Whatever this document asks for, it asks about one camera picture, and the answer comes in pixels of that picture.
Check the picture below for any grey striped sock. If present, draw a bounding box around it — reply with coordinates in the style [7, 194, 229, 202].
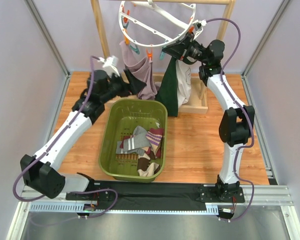
[116, 126, 150, 155]

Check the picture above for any dark green sock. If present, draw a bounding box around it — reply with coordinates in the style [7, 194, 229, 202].
[155, 57, 178, 117]

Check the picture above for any pink sock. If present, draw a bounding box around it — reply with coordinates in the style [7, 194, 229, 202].
[120, 40, 157, 100]

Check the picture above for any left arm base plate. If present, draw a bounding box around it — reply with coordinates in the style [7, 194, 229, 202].
[66, 185, 116, 202]

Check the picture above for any orange clothes clip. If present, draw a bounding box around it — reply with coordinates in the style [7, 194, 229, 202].
[146, 49, 153, 62]

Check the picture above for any maroon purple striped sock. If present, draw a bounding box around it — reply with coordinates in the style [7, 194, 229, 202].
[145, 128, 164, 158]

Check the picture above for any white round clip hanger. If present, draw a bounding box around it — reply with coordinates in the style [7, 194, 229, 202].
[118, 0, 196, 48]

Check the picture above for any aluminium frame rail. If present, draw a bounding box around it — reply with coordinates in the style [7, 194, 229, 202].
[7, 179, 300, 240]

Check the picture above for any black cloth strip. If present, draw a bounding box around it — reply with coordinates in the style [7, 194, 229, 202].
[93, 181, 206, 211]

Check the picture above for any orange clip left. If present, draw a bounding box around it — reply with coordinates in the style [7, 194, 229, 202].
[123, 35, 130, 46]

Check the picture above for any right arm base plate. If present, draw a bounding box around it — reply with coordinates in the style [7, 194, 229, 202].
[198, 184, 245, 203]

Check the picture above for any brown beige patterned sock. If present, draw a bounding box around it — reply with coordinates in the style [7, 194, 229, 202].
[137, 153, 161, 177]

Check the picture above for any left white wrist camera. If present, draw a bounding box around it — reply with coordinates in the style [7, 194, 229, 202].
[97, 56, 120, 77]

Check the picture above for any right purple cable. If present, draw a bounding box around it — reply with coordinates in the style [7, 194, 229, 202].
[204, 17, 255, 224]

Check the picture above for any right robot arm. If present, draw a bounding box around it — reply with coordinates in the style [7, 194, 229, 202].
[163, 33, 255, 197]

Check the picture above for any purple cable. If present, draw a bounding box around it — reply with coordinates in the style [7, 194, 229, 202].
[204, 17, 255, 224]
[12, 55, 119, 228]

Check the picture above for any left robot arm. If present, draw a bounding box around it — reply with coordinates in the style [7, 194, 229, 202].
[20, 69, 146, 199]

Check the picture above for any wooden drying rack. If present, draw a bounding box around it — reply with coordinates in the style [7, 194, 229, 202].
[89, 0, 236, 115]

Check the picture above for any teal clothes clip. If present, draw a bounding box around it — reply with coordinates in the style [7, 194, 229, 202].
[159, 51, 165, 60]

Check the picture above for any white sock on hanger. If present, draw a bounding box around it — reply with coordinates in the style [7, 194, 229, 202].
[176, 60, 191, 107]

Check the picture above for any green plastic basket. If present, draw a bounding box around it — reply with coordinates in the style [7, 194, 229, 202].
[99, 98, 168, 183]

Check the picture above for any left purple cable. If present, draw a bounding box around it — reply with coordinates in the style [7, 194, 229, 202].
[12, 55, 119, 228]

